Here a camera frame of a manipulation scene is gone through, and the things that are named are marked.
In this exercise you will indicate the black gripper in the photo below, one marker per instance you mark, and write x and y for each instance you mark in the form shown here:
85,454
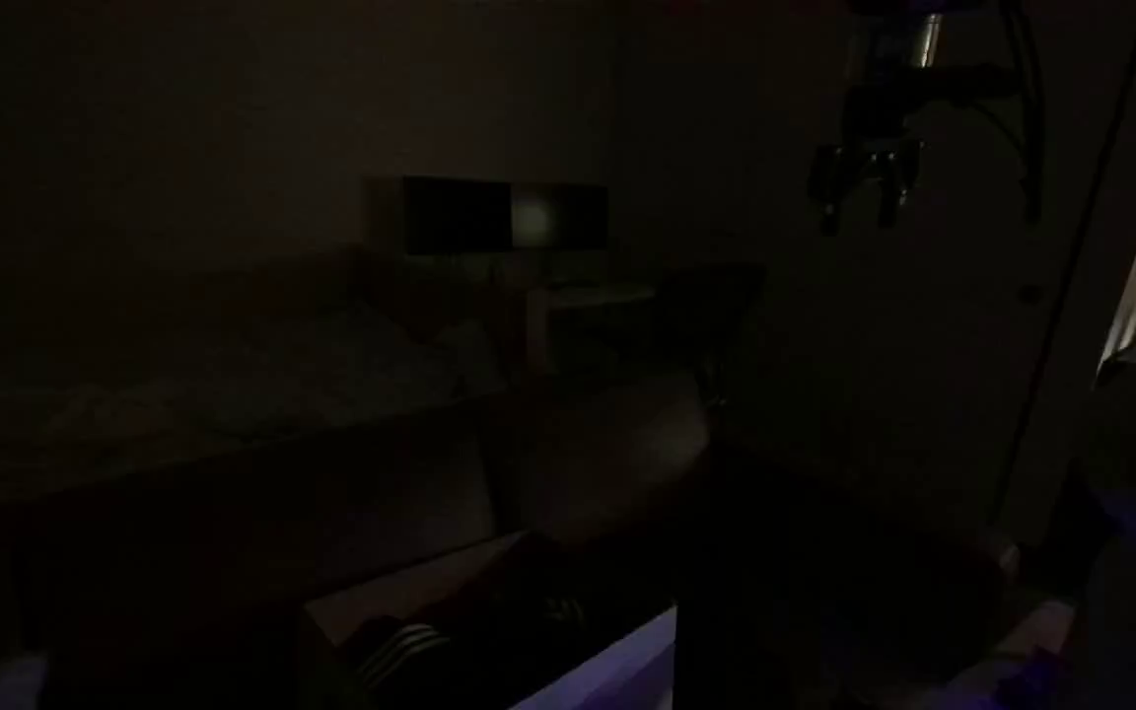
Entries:
883,106

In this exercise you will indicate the open cardboard box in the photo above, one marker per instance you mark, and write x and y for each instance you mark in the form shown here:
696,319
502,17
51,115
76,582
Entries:
490,617

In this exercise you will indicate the black office chair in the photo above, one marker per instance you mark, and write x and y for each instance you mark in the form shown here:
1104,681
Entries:
711,319

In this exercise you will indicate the wooden desk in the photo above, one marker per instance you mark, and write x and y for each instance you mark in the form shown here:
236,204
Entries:
590,309

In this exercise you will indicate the grey ribbed object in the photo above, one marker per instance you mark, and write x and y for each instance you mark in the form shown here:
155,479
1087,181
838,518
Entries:
401,654

